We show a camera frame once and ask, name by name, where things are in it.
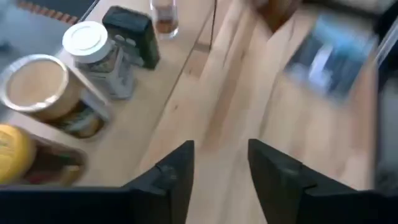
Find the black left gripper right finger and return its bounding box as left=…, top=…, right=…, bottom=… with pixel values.
left=248, top=139, right=398, bottom=224

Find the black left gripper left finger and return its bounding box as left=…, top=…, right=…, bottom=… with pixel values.
left=0, top=140, right=195, bottom=224

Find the yellow-lid spice jar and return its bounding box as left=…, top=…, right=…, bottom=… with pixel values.
left=0, top=123, right=88, bottom=187

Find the tan-lid spice jar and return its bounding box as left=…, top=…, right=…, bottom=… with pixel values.
left=0, top=53, right=111, bottom=139

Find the white-lid spice jar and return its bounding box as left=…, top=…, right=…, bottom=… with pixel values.
left=62, top=21, right=136, bottom=100

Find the dark green spice tin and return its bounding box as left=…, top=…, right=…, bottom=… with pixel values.
left=102, top=5, right=161, bottom=70

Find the Yellowstone book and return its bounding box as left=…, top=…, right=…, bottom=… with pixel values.
left=284, top=12, right=379, bottom=102

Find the silver metal bar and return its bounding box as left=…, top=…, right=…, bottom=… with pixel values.
left=374, top=24, right=398, bottom=68

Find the orange-striped black floor mat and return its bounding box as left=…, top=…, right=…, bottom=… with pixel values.
left=15, top=0, right=80, bottom=26

